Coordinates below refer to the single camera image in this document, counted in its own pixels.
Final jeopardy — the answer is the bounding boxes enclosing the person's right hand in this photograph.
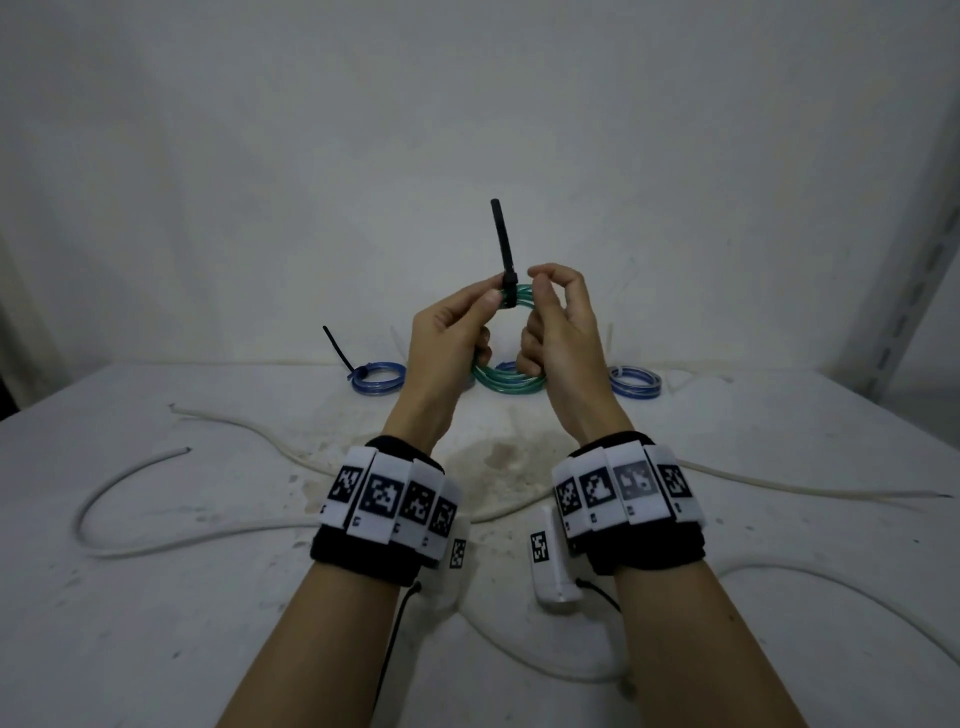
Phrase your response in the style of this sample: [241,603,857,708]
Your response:
[515,262,635,444]

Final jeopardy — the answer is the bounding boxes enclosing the person's left hand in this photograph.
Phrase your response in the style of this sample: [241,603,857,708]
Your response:
[389,273,505,455]

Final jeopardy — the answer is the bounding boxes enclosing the blue white coil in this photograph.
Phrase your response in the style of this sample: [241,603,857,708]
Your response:
[608,365,663,400]

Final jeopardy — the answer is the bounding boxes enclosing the green tube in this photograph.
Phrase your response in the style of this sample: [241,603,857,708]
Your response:
[470,283,549,395]

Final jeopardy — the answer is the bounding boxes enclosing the long black cable tie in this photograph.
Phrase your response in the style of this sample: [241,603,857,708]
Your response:
[491,198,520,309]

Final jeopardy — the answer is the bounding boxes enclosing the white tube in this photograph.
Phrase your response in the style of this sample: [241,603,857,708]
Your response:
[89,404,960,684]
[72,447,193,560]

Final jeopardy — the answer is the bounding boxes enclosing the person's left forearm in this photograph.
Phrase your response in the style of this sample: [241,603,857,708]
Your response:
[217,562,403,728]

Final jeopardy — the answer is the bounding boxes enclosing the person's right forearm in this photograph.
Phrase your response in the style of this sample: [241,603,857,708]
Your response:
[614,562,808,728]

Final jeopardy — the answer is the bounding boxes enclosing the right black marker wristband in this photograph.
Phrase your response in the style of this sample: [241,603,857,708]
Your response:
[551,432,709,577]

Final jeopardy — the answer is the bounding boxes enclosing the black marker wristband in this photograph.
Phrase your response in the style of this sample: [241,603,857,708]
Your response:
[551,432,709,577]
[311,436,470,588]

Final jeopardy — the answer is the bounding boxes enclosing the left black marker wristband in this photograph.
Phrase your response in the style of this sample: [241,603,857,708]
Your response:
[311,436,470,588]

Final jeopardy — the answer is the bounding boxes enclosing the white perforated shelf upright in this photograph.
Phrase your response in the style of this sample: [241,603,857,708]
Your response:
[839,149,960,399]

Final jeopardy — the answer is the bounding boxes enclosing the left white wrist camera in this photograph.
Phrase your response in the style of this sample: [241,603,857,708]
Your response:
[423,517,470,609]

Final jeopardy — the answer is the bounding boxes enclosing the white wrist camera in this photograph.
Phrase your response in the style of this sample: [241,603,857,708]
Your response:
[528,506,583,605]
[423,517,470,609]

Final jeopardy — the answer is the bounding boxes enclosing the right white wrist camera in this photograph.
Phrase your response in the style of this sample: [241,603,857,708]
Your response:
[528,506,583,605]

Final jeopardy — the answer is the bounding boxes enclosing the right black camera cord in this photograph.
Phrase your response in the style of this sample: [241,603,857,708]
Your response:
[575,577,622,613]

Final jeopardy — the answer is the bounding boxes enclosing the black camera cord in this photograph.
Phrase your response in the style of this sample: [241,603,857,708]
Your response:
[575,577,622,613]
[373,583,423,706]

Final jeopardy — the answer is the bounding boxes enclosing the left black camera cord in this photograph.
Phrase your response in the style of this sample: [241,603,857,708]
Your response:
[373,583,423,706]

